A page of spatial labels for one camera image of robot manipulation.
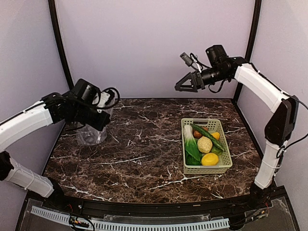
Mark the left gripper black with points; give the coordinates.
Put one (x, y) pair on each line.
(104, 119)

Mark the bok choy toy green white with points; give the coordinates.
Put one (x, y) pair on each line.
(192, 155)

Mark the orange yellow pepper toy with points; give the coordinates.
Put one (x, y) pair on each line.
(216, 135)

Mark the black front rail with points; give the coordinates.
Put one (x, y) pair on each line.
(229, 207)

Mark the green cucumber toy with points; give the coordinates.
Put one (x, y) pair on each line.
(208, 135)

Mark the yellow lemon toy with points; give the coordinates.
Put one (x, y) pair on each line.
(210, 159)

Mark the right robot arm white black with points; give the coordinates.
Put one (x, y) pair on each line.
(279, 121)

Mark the white slotted cable duct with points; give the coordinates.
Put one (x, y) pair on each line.
(125, 223)

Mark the pale green plastic basket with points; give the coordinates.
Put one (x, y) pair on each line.
(225, 161)

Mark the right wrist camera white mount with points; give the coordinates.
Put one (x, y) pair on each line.
(190, 62)

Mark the black frame post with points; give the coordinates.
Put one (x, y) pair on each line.
(59, 43)
(250, 45)

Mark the left black frame post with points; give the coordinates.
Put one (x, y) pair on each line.
(59, 43)

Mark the clear dotted zip top bag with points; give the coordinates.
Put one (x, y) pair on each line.
(86, 135)

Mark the right black frame post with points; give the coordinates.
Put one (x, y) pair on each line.
(250, 45)

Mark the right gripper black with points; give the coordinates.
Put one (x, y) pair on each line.
(195, 78)

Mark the beige wrinkled round food toy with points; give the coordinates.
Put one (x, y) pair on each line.
(204, 145)

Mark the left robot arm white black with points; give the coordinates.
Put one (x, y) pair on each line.
(84, 103)

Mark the brown potato toy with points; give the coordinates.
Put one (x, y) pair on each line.
(197, 134)

